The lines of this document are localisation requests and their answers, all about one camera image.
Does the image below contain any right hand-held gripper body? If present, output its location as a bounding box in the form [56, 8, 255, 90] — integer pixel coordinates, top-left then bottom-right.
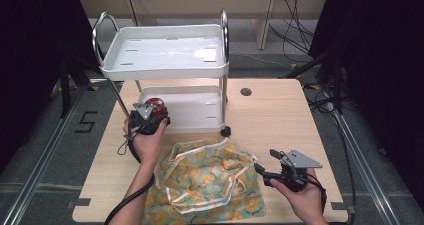
[262, 149, 324, 193]

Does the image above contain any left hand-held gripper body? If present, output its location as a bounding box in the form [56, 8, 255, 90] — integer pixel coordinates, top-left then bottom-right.
[128, 102, 171, 136]

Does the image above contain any lemon print cloth bag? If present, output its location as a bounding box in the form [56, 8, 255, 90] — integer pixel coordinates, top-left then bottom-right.
[143, 137, 268, 225]

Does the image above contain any white two-tier trolley cart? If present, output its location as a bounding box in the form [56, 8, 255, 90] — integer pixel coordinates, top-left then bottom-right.
[91, 8, 231, 135]

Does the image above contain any person's left hand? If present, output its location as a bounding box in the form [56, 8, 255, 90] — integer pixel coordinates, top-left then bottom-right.
[123, 116, 169, 168]

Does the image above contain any person's right hand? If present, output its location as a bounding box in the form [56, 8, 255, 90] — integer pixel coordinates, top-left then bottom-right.
[269, 168, 330, 225]

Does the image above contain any black metal stand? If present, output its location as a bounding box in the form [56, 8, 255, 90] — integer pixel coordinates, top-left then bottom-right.
[59, 55, 101, 120]
[279, 44, 346, 117]

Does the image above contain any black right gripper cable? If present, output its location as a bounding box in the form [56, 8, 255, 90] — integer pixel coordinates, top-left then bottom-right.
[308, 176, 328, 216]

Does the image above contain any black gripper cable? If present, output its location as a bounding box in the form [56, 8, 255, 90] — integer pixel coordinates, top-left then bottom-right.
[103, 131, 157, 225]
[308, 176, 328, 216]

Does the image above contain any aluminium floor rail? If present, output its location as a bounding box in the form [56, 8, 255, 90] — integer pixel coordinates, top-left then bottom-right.
[328, 108, 401, 225]
[0, 84, 92, 225]

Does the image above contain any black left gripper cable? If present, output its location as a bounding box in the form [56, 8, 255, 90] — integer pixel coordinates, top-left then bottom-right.
[103, 131, 157, 225]

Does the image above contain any bundle of black floor cables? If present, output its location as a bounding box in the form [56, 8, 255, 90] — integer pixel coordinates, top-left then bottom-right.
[268, 0, 338, 86]

